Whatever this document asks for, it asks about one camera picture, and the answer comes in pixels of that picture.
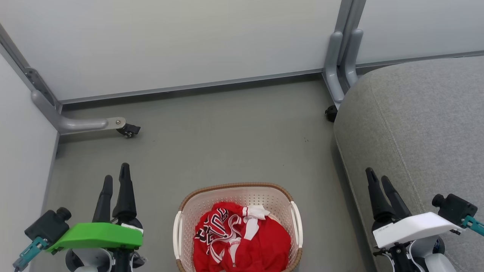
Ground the grey curved partition foot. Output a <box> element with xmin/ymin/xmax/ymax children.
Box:
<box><xmin>324</xmin><ymin>31</ymin><xmax>346</xmax><ymax>110</ymax></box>
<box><xmin>344</xmin><ymin>29</ymin><xmax>364</xmax><ymax>88</ymax></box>

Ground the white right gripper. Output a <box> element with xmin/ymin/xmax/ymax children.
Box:
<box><xmin>365</xmin><ymin>168</ymin><xmax>463</xmax><ymax>249</ymax></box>

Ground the long grey partition foot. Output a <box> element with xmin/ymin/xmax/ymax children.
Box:
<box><xmin>31</xmin><ymin>90</ymin><xmax>127</xmax><ymax>136</ymax></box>

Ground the red and white garment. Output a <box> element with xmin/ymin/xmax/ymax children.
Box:
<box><xmin>193</xmin><ymin>202</ymin><xmax>292</xmax><ymax>272</ymax></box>

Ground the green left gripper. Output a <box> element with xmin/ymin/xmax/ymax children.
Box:
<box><xmin>46</xmin><ymin>163</ymin><xmax>144</xmax><ymax>254</ymax></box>

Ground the camera teal cable plug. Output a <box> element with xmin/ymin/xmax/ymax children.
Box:
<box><xmin>13</xmin><ymin>237</ymin><xmax>50</xmax><ymax>271</ymax></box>
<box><xmin>461</xmin><ymin>215</ymin><xmax>484</xmax><ymax>237</ymax></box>

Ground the left camera teal cable plug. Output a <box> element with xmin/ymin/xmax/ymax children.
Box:
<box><xmin>13</xmin><ymin>237</ymin><xmax>50</xmax><ymax>271</ymax></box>

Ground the white laundry basket brown rim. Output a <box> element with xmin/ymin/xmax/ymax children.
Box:
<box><xmin>173</xmin><ymin>183</ymin><xmax>304</xmax><ymax>272</ymax></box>

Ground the grey metal partition hinge bracket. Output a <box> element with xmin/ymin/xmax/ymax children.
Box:
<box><xmin>24</xmin><ymin>68</ymin><xmax>58</xmax><ymax>111</ymax></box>

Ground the grey fabric sofa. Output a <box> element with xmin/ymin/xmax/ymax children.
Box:
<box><xmin>334</xmin><ymin>56</ymin><xmax>484</xmax><ymax>272</ymax></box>

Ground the black caster wheel with bracket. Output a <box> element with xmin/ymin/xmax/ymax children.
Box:
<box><xmin>116</xmin><ymin>124</ymin><xmax>141</xmax><ymax>139</ymax></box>

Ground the right camera teal cable plug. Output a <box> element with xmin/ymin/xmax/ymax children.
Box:
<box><xmin>461</xmin><ymin>215</ymin><xmax>484</xmax><ymax>237</ymax></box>

